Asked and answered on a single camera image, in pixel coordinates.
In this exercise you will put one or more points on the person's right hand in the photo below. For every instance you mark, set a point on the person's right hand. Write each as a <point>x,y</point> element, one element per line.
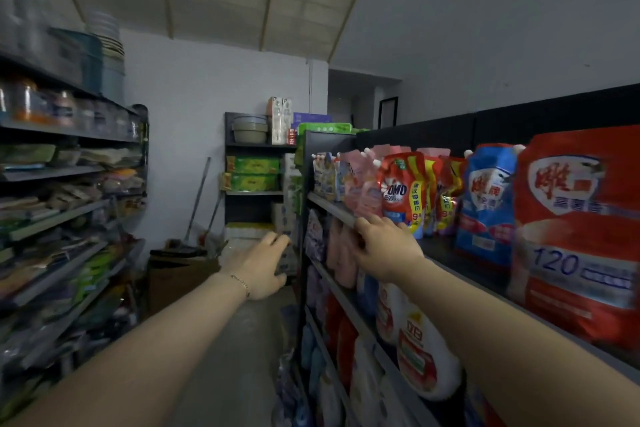
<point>390,251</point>

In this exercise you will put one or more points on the person's left hand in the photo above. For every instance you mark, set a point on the person's left hand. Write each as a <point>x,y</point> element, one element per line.
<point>260,271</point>

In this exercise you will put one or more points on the group of Chaoneng floral pouches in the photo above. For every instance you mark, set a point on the group of Chaoneng floral pouches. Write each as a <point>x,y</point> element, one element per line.
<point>350,176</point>

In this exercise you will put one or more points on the blue Diao detergent pouch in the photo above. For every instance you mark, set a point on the blue Diao detergent pouch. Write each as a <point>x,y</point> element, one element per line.
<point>485,211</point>

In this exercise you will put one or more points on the dark metal shelf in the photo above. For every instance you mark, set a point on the dark metal shelf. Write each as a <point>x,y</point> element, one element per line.
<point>450,131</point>

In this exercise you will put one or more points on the person's left forearm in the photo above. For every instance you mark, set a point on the person's left forearm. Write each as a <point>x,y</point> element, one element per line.
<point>125,366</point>

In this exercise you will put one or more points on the person's right forearm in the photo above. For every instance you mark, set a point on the person's right forearm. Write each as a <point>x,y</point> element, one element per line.
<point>525,341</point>

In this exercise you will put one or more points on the stack of white boxes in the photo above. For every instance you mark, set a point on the stack of white boxes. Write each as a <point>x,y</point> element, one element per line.
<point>247,231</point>

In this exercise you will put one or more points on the brown cardboard box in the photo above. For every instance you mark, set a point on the brown cardboard box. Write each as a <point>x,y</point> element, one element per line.
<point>180,286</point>

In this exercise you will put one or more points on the white toilet paper packs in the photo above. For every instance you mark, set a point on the white toilet paper packs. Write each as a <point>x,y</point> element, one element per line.
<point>290,181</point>

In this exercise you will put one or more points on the green and white tissue pack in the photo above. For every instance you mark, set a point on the green and white tissue pack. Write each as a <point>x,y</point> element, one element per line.
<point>255,165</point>

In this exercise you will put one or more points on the row of blue floor bottles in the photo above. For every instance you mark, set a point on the row of blue floor bottles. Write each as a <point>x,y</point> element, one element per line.
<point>290,381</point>

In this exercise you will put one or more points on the flat green pack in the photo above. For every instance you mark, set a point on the flat green pack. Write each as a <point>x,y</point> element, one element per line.
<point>325,128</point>

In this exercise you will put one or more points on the grey plastic basin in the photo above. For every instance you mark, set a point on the grey plastic basin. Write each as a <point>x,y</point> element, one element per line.
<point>250,130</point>

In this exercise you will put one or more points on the white tall carton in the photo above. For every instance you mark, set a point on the white tall carton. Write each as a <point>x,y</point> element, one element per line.
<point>280,121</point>

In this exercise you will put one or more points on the blue flat box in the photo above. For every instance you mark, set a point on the blue flat box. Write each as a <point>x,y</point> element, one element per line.
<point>312,119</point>

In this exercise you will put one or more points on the clear plastic containers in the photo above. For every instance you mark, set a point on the clear plastic containers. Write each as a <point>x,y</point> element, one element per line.
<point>75,56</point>

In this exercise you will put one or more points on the grey wall shelving unit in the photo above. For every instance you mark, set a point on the grey wall shelving unit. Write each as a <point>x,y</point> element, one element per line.
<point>50,174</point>

